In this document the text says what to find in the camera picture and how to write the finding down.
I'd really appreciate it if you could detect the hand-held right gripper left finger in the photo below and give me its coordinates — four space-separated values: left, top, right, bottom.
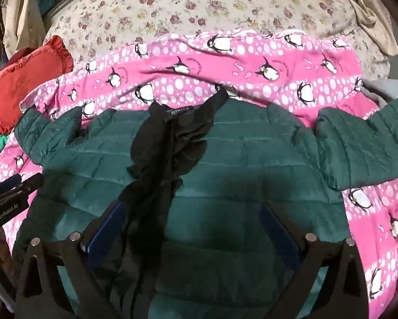
14 200 133 319

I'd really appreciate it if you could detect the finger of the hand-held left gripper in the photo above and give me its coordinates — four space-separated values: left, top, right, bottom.
6 172 45 197

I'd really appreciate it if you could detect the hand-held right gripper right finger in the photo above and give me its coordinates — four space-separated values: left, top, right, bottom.
258 201 370 319

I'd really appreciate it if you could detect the green puffer jacket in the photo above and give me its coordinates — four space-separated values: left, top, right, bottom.
12 90 398 319

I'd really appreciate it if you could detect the red ruffled pillow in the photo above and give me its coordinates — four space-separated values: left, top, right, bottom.
0 35 74 136

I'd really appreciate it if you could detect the pink penguin print blanket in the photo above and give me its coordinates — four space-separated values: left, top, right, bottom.
0 31 398 313

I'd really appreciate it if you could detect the cream curtain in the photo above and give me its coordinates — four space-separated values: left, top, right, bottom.
1 0 47 61

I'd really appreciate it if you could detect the grey cloth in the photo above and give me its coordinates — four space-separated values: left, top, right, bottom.
361 78 398 108

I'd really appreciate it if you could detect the floral bed sheet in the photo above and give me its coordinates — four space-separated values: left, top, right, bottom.
43 0 391 81

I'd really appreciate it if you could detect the beige cloth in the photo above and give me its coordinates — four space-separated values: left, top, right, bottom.
319 0 398 57

